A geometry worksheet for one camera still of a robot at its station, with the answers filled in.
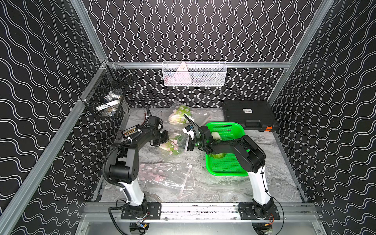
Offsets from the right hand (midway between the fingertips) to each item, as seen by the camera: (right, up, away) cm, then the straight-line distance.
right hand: (179, 143), depth 93 cm
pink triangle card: (+2, +42, -3) cm, 42 cm away
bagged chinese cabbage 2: (+3, 0, -9) cm, 10 cm away
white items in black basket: (-34, +21, -20) cm, 44 cm away
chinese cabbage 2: (+24, +5, +1) cm, 24 cm away
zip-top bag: (-2, -20, -8) cm, 21 cm away
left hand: (-8, +4, +1) cm, 9 cm away
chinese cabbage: (-3, -1, -5) cm, 6 cm away
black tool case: (+57, +19, +14) cm, 61 cm away
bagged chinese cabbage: (-3, +18, +13) cm, 22 cm away
